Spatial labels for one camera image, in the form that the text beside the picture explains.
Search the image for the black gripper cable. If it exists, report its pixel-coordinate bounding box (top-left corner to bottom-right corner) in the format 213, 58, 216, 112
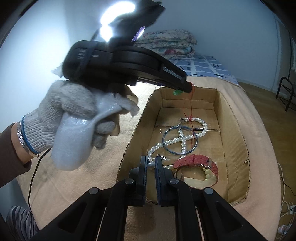
28, 148, 50, 212

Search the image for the yellow jade bead bracelet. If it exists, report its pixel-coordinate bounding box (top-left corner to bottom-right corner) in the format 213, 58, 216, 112
180, 167, 215, 188

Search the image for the twisted white pearl necklace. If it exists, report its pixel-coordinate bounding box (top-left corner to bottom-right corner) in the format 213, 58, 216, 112
146, 116, 208, 163

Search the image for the left forearm brown sleeve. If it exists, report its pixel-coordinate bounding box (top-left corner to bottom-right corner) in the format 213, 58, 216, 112
0, 124, 32, 187

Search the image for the red strap wristwatch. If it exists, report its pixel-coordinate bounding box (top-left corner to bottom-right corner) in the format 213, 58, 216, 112
173, 154, 219, 190

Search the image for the red cord jade pendant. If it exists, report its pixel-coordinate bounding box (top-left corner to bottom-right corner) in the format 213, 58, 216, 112
172, 86, 197, 149

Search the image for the white power strip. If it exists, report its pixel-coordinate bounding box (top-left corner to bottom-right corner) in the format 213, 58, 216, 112
275, 201, 295, 240

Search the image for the white foam handle wrap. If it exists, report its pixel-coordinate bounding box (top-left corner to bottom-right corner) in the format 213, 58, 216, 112
51, 91, 139, 171

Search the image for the folded floral quilt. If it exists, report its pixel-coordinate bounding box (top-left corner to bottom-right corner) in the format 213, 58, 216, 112
134, 29, 197, 59

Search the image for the blue bangle with pearl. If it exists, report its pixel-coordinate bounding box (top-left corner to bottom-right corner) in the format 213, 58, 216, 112
162, 125, 199, 156

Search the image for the black clothes rack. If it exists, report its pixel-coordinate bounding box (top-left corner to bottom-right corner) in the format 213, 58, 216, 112
275, 14, 296, 112

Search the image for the ring light on tripod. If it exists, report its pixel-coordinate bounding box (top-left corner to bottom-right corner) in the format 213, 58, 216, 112
91, 1, 136, 42

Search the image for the brown cardboard tray box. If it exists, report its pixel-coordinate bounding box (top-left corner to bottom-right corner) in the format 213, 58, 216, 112
116, 87, 250, 205

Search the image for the left hand grey knit glove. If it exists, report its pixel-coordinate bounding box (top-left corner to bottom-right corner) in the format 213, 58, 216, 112
21, 80, 139, 154

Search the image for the small cream pearl strand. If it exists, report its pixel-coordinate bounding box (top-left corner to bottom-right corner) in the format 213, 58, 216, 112
157, 155, 174, 169

